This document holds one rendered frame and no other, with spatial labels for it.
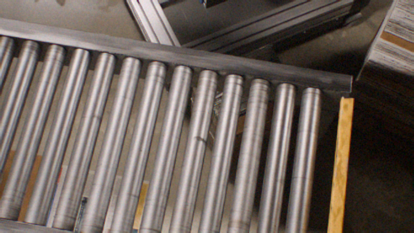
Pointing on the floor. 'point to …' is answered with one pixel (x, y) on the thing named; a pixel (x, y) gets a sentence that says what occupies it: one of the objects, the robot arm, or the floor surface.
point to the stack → (407, 24)
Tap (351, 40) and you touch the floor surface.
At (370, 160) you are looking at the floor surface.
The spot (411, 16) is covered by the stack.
